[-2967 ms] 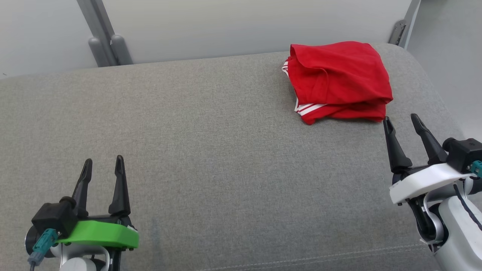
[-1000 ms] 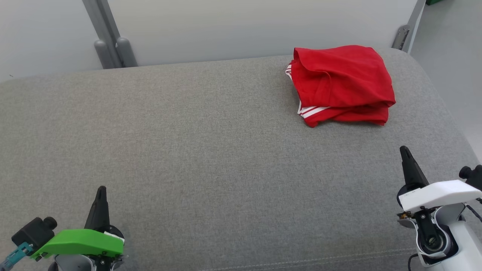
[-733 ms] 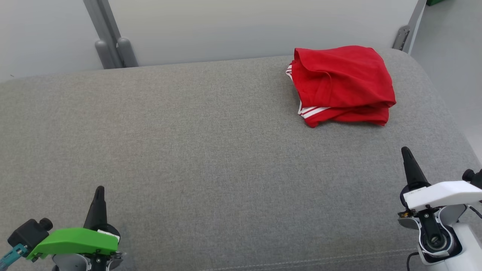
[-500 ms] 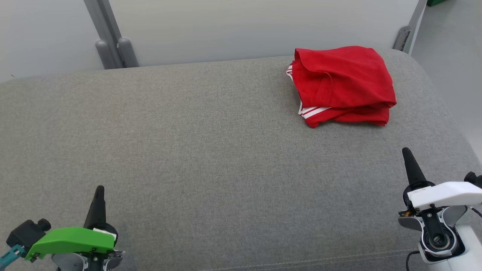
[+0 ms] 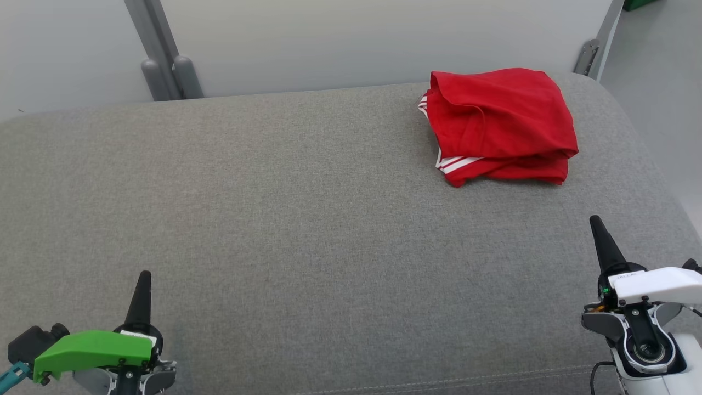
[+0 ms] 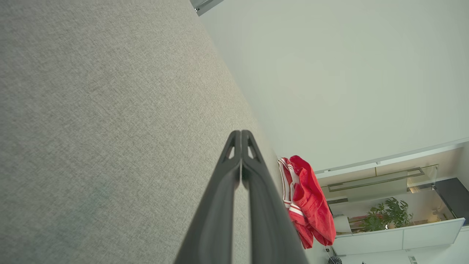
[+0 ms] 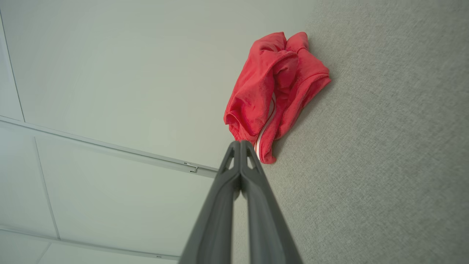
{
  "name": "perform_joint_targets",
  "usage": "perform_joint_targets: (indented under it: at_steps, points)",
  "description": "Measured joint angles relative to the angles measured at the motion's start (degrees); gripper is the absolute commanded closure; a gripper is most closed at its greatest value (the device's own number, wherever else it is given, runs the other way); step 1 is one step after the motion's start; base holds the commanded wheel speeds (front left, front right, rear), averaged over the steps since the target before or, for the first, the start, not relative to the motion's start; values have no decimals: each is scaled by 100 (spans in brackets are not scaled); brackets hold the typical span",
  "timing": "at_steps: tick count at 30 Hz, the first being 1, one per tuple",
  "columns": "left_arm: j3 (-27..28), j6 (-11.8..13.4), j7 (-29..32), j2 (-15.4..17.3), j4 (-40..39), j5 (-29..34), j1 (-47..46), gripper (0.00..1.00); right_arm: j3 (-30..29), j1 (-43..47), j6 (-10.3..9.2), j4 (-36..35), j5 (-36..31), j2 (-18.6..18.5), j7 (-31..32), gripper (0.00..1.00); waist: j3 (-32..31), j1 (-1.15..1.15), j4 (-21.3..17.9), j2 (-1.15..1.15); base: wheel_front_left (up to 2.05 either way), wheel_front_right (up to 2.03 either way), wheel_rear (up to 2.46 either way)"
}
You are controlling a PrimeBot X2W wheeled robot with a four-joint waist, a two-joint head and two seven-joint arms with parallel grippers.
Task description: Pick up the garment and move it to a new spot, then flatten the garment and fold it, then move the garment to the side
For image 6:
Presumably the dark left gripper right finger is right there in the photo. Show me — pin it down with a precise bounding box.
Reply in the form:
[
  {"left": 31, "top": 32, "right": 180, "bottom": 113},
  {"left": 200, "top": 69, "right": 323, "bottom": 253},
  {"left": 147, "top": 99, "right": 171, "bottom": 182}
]
[{"left": 241, "top": 129, "right": 309, "bottom": 264}]

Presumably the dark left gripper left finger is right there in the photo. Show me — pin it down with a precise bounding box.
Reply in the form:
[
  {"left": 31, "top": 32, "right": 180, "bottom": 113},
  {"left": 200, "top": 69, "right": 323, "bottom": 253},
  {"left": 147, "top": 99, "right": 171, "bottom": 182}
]
[{"left": 174, "top": 129, "right": 243, "bottom": 264}]

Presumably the red Bulls basketball jersey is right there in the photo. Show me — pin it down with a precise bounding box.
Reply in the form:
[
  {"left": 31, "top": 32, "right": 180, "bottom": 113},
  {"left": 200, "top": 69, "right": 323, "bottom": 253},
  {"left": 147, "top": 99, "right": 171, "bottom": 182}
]
[{"left": 277, "top": 157, "right": 314, "bottom": 250}]

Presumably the red shorts white stripe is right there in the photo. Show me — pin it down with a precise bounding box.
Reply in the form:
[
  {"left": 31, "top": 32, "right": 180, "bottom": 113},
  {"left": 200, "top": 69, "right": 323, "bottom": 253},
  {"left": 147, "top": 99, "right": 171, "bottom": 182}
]
[{"left": 289, "top": 155, "right": 336, "bottom": 246}]

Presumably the white low cabinet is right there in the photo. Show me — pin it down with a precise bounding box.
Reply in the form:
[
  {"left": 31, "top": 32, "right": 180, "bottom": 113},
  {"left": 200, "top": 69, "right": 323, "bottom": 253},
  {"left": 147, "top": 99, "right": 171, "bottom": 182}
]
[{"left": 332, "top": 217, "right": 466, "bottom": 256}]

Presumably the green potted plant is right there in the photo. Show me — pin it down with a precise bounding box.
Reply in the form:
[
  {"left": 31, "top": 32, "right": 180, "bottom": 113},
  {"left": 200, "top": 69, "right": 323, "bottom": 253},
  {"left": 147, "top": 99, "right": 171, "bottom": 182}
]
[{"left": 361, "top": 197, "right": 414, "bottom": 232}]

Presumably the grey fabric sofa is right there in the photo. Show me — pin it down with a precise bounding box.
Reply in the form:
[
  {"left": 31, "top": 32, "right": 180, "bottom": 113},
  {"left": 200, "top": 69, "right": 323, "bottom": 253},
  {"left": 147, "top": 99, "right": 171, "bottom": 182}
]
[{"left": 0, "top": 0, "right": 304, "bottom": 264}]

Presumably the black flat panel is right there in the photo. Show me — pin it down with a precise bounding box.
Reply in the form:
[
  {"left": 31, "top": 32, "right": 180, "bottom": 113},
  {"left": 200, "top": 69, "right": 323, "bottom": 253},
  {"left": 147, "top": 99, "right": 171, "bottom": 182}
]
[{"left": 434, "top": 178, "right": 469, "bottom": 220}]

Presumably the white wall ledge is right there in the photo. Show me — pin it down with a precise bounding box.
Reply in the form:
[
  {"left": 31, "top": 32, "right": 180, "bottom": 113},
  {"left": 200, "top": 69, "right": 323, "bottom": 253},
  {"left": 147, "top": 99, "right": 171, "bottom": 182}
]
[{"left": 314, "top": 137, "right": 469, "bottom": 175}]

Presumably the long grey wall rail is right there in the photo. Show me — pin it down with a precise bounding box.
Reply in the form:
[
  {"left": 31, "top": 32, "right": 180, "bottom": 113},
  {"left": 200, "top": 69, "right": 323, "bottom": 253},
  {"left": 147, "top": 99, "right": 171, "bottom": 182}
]
[{"left": 190, "top": 0, "right": 225, "bottom": 17}]

